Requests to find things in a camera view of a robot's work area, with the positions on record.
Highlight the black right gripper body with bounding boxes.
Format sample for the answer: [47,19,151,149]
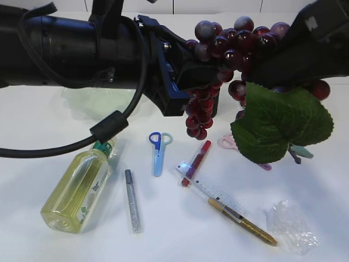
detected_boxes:
[246,0,348,88]

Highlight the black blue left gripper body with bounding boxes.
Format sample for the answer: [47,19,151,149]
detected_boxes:
[135,15,218,117]

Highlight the purple grape bunch with leaf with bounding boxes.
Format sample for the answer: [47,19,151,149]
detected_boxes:
[185,16,334,165]

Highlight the pink handled scissors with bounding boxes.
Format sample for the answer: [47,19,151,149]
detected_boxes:
[218,134,272,171]

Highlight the yellow tea plastic bottle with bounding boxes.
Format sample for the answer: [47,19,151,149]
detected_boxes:
[40,138,116,234]

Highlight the clear plastic sheet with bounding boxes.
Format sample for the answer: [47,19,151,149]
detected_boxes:
[263,200,320,255]

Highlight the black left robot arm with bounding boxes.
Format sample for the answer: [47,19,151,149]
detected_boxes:
[1,1,219,116]

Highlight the black mesh pen holder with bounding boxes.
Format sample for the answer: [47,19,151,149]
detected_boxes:
[211,89,220,118]

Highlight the pale green wavy glass plate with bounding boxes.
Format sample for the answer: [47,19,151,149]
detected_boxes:
[62,88,135,122]

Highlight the red glitter pen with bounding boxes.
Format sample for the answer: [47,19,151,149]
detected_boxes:
[181,140,212,187]

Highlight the silver glitter pen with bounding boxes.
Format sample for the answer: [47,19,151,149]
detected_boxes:
[125,169,142,234]

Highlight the clear plastic ruler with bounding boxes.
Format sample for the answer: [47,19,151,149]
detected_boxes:
[176,162,248,223]

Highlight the gold glitter pen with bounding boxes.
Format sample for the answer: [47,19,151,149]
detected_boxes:
[208,198,278,247]

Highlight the blue handled scissors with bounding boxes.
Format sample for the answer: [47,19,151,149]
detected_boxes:
[148,132,173,177]

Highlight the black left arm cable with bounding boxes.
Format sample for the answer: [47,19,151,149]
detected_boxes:
[0,2,148,159]

